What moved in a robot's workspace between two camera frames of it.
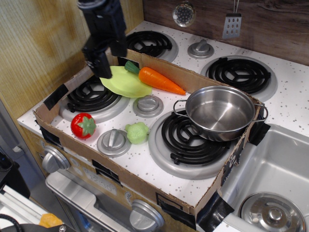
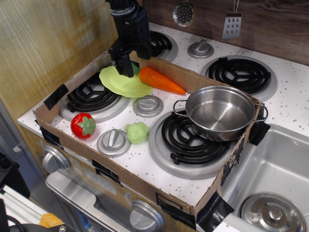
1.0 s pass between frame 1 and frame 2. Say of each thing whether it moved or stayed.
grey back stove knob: stayed
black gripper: moved
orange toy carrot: stayed
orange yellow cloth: stayed
